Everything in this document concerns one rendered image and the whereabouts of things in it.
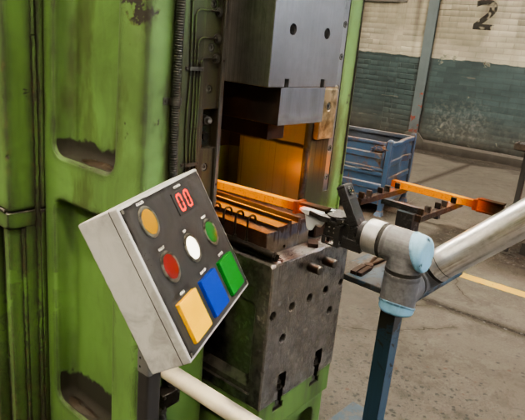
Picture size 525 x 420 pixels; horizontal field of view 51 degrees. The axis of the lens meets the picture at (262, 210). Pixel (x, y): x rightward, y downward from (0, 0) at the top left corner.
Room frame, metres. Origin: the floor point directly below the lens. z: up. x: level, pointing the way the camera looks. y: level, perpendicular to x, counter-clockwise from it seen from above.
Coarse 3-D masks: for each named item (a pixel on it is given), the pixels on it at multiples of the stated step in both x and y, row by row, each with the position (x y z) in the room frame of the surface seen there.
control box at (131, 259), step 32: (160, 192) 0.97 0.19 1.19; (192, 192) 1.09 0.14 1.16; (96, 224) 0.83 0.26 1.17; (128, 224) 0.83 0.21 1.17; (160, 224) 0.92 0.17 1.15; (192, 224) 1.02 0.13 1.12; (96, 256) 0.83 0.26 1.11; (128, 256) 0.82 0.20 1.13; (160, 256) 0.87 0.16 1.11; (128, 288) 0.82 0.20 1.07; (160, 288) 0.82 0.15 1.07; (224, 288) 1.01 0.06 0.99; (128, 320) 0.82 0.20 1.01; (160, 320) 0.81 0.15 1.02; (160, 352) 0.81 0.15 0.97; (192, 352) 0.81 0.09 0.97
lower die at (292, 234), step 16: (224, 192) 1.71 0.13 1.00; (240, 208) 1.58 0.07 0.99; (256, 208) 1.57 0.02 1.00; (272, 208) 1.58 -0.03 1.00; (224, 224) 1.50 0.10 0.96; (240, 224) 1.47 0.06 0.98; (256, 224) 1.48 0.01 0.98; (272, 224) 1.46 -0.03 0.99; (288, 224) 1.48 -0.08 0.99; (304, 224) 1.54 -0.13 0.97; (256, 240) 1.43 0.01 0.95; (272, 240) 1.43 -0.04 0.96; (288, 240) 1.49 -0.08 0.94; (304, 240) 1.55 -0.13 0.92
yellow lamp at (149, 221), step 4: (144, 212) 0.89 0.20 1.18; (148, 212) 0.90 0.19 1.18; (144, 216) 0.88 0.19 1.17; (148, 216) 0.89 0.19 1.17; (152, 216) 0.90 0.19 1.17; (144, 220) 0.87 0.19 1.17; (148, 220) 0.88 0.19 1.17; (152, 220) 0.90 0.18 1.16; (156, 220) 0.91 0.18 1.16; (144, 224) 0.87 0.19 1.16; (148, 224) 0.88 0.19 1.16; (152, 224) 0.89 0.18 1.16; (156, 224) 0.90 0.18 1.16; (148, 228) 0.87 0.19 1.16; (152, 228) 0.88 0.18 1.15; (156, 228) 0.89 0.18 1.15; (152, 232) 0.88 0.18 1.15
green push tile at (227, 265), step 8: (224, 256) 1.07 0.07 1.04; (232, 256) 1.10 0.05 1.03; (224, 264) 1.05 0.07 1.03; (232, 264) 1.08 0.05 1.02; (224, 272) 1.03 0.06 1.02; (232, 272) 1.06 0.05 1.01; (240, 272) 1.09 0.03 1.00; (224, 280) 1.03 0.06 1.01; (232, 280) 1.04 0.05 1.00; (240, 280) 1.08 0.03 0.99; (232, 288) 1.03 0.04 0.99
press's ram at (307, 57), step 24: (240, 0) 1.44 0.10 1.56; (264, 0) 1.39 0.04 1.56; (288, 0) 1.40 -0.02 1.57; (312, 0) 1.48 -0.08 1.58; (336, 0) 1.56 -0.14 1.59; (240, 24) 1.43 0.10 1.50; (264, 24) 1.39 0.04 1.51; (288, 24) 1.41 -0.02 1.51; (312, 24) 1.49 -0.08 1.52; (336, 24) 1.57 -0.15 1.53; (240, 48) 1.43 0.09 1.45; (264, 48) 1.38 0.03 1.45; (288, 48) 1.42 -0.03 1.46; (312, 48) 1.50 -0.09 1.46; (336, 48) 1.59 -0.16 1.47; (240, 72) 1.43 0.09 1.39; (264, 72) 1.38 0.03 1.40; (288, 72) 1.43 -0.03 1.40; (312, 72) 1.51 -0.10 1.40; (336, 72) 1.60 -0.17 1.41
